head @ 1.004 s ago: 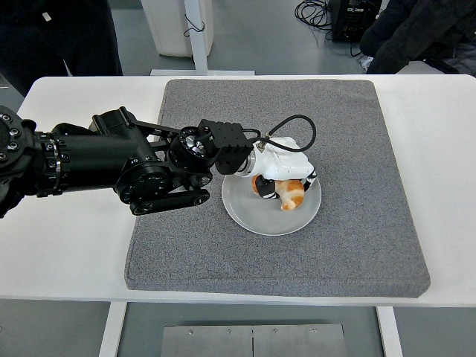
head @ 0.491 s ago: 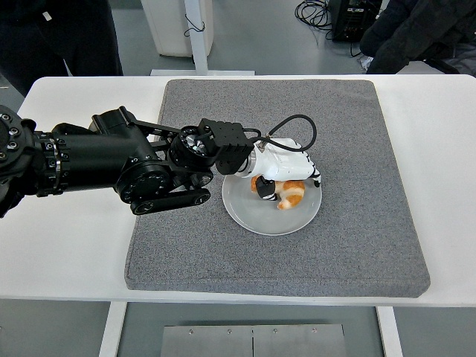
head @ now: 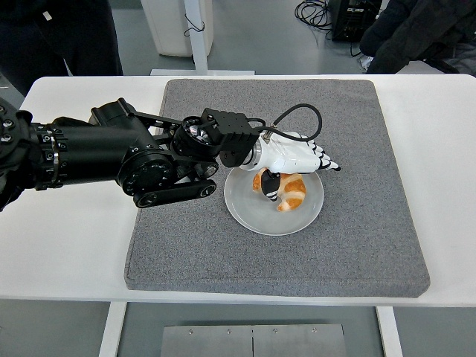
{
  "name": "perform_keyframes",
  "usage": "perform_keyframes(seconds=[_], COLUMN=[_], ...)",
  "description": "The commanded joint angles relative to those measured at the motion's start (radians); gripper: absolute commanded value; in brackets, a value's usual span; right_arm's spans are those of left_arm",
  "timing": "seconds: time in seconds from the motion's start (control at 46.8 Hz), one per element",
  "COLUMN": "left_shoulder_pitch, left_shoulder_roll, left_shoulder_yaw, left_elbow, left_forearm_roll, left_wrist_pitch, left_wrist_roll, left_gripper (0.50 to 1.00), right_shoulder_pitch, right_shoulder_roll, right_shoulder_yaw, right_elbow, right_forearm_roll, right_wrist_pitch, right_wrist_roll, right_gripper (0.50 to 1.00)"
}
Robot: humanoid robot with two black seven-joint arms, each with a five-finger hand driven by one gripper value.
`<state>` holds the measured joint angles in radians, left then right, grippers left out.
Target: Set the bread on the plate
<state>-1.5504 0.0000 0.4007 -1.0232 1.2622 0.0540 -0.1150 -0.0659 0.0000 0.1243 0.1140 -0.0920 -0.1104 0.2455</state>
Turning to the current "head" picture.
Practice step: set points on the golden brown croissant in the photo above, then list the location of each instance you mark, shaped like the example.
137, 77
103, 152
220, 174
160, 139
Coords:
294, 193

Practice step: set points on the black padded jacket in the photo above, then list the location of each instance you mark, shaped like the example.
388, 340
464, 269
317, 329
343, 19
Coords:
416, 33

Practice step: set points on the black equipment box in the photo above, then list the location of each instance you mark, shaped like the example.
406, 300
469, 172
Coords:
353, 18

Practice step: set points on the grey metal plate with screws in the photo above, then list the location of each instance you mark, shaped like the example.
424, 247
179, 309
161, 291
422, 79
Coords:
253, 340

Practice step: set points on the person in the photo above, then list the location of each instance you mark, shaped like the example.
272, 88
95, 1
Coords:
56, 37

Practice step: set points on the grey felt mat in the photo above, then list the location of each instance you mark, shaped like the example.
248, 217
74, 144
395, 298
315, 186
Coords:
297, 260

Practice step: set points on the pale grey round plate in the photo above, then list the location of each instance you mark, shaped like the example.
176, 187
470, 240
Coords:
256, 215

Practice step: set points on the white table leg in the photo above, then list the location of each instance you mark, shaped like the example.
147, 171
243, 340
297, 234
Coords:
111, 331
390, 332

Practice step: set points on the white and black hand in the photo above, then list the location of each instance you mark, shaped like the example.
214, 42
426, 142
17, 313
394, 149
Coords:
294, 156

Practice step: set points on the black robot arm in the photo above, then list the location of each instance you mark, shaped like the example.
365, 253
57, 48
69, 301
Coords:
96, 156

